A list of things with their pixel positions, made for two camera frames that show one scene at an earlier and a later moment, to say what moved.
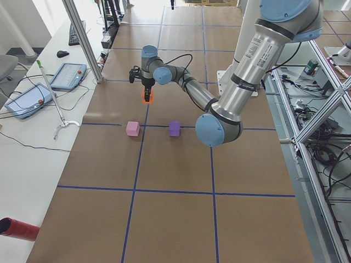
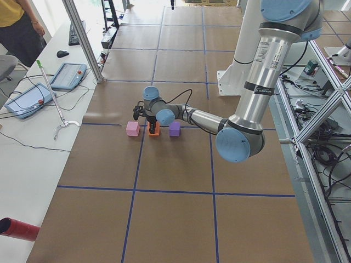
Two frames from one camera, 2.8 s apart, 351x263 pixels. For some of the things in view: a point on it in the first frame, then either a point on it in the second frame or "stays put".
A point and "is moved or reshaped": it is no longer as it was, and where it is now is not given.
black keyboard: [73, 38] stays put
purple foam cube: [174, 129] stays put
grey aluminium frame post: [70, 7] stays put
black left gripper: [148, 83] → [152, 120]
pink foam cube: [132, 129] stays put
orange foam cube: [151, 97] is moved or reshaped
